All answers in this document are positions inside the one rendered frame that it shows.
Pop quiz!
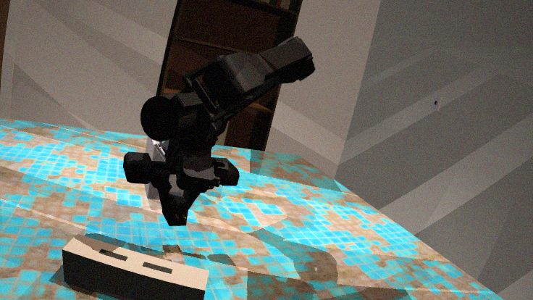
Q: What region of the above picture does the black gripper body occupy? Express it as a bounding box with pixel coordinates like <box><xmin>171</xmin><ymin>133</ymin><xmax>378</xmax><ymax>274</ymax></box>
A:
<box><xmin>123</xmin><ymin>132</ymin><xmax>240</xmax><ymax>186</ymax></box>

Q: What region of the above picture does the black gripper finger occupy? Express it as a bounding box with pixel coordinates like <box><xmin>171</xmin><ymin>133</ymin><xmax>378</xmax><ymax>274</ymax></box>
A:
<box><xmin>151</xmin><ymin>181</ymin><xmax>172</xmax><ymax>215</ymax></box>
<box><xmin>183</xmin><ymin>186</ymin><xmax>213</xmax><ymax>209</ymax></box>

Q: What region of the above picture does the black two-prong plug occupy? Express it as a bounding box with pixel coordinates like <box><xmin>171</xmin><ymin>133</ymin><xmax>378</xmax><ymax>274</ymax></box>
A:
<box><xmin>161</xmin><ymin>192</ymin><xmax>189</xmax><ymax>226</ymax></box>

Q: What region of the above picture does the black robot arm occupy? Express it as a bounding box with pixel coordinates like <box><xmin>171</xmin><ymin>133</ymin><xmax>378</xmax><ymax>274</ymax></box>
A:
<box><xmin>140</xmin><ymin>36</ymin><xmax>315</xmax><ymax>193</ymax></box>

